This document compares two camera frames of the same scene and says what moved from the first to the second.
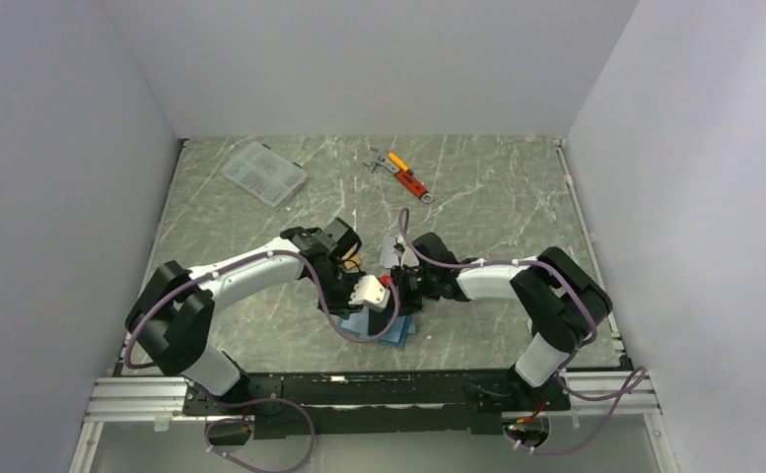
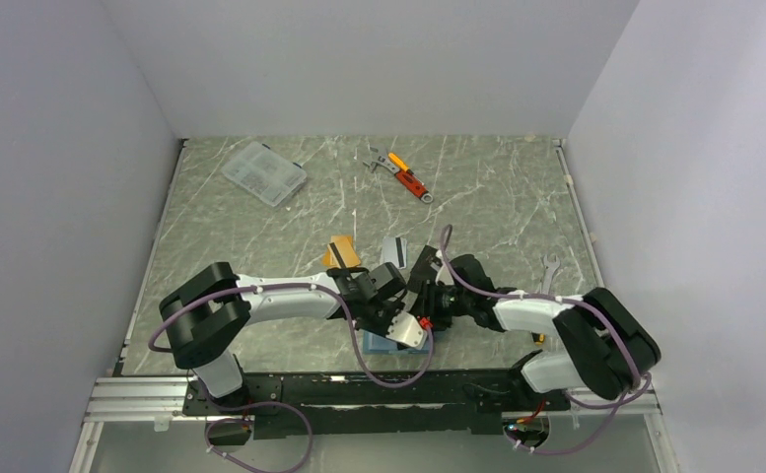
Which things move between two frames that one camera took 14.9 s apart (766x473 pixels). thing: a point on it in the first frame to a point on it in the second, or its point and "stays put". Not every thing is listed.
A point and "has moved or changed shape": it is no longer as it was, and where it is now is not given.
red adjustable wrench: [407, 179] stays put
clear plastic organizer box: [265, 172] stays put
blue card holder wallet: [359, 326] has moved or changed shape
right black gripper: [406, 304] to [429, 305]
